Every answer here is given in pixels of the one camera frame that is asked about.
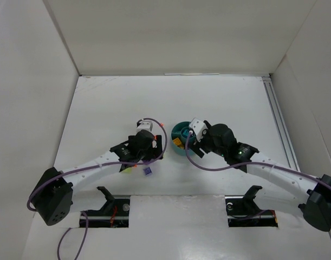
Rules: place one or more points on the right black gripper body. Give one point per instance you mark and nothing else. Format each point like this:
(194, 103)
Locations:
(197, 147)

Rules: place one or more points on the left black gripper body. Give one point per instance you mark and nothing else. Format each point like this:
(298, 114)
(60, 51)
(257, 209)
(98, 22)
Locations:
(157, 146)

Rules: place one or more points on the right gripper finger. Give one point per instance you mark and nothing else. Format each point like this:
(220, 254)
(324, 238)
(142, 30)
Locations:
(196, 149)
(208, 125)

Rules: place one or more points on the yellow orange square lego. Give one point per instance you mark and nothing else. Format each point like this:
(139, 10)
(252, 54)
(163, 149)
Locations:
(177, 142)

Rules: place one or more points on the teal oval lego piece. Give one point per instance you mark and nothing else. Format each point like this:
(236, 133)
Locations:
(185, 133)

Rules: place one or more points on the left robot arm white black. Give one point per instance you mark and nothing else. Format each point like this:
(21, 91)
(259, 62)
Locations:
(57, 192)

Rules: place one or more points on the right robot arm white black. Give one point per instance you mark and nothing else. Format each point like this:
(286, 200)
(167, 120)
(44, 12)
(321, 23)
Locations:
(314, 193)

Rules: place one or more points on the lavender square lego middle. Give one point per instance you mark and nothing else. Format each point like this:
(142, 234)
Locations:
(147, 171)

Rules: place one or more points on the teal round divided container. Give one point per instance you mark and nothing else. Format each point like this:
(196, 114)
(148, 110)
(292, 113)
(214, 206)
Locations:
(176, 133)

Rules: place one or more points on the light green lego lower left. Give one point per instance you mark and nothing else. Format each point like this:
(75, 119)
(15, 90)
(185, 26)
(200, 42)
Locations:
(127, 170)

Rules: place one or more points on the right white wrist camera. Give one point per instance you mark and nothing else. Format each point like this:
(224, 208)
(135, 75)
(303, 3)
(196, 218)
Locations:
(198, 127)

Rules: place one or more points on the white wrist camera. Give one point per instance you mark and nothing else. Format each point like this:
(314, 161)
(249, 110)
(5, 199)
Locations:
(143, 124)
(198, 127)

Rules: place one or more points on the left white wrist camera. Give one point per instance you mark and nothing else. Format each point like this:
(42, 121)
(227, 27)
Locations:
(143, 124)

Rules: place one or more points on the aluminium rail right side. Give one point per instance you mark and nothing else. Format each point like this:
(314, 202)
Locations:
(280, 124)

